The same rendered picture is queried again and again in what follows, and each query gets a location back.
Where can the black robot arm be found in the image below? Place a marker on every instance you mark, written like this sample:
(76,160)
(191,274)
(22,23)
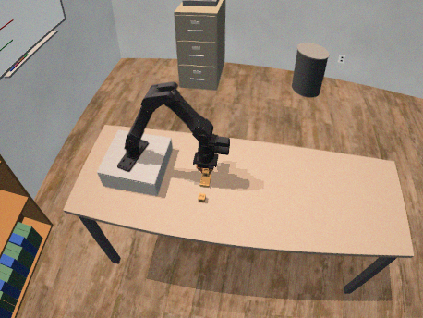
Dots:
(200,127)

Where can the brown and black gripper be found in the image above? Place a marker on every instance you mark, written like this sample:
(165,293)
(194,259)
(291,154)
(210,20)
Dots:
(205,161)

